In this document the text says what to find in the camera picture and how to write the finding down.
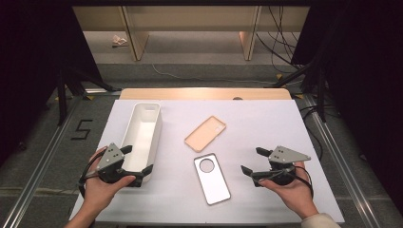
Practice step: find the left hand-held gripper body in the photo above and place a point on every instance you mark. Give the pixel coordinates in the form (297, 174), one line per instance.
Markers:
(109, 158)

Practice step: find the person's right hand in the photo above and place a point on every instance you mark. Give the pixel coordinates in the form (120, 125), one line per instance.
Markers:
(294, 196)

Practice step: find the light wooden desk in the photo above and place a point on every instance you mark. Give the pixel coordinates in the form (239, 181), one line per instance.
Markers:
(190, 19)

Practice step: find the white table cover sheet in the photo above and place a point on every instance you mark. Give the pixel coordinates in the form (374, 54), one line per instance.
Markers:
(253, 126)

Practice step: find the beige phone case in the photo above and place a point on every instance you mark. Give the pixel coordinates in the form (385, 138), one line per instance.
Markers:
(204, 134)

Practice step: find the aluminium floor rail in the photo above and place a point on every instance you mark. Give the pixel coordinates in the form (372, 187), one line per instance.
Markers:
(41, 161)
(342, 161)

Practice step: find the person's left hand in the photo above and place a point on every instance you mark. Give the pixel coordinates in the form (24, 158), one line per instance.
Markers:
(98, 193)

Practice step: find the black metal stand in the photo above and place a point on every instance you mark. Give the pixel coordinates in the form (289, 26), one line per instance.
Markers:
(321, 95)
(61, 95)

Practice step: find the white plastic storage box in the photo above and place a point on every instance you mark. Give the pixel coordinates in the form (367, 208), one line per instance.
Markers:
(141, 133)

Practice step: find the grey phone case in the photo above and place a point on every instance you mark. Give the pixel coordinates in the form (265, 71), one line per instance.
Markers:
(214, 186)

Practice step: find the black curtain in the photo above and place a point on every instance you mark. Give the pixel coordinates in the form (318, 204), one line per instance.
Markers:
(31, 63)
(364, 79)

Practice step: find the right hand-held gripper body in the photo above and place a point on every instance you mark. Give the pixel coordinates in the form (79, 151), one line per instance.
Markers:
(285, 155)

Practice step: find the crumpled paper scrap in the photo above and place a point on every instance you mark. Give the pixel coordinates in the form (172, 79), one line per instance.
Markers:
(119, 40)

